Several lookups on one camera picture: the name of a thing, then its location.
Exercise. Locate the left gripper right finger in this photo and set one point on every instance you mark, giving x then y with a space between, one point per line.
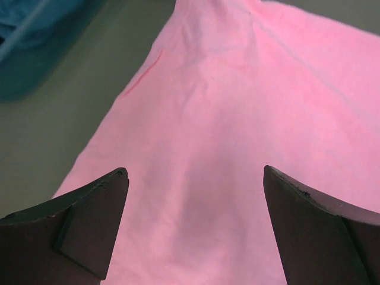
321 239

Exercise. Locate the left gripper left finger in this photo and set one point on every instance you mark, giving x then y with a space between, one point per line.
68 239

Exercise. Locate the pink t shirt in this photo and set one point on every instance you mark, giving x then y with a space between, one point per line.
228 88

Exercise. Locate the teal plastic basket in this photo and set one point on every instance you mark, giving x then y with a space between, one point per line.
32 51

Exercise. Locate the dark blue t shirt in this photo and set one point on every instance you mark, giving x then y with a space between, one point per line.
13 13

